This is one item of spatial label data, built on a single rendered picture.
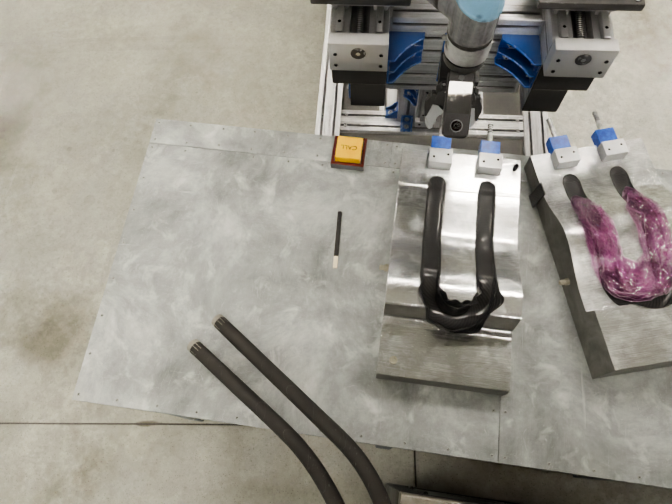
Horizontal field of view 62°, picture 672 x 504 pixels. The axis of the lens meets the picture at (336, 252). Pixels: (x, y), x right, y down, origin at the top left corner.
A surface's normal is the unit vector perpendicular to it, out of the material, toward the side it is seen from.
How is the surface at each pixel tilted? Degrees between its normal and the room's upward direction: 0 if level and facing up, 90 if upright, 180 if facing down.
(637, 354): 0
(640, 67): 0
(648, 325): 0
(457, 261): 28
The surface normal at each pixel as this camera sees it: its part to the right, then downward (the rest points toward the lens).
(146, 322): -0.04, -0.36
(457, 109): -0.10, 0.19
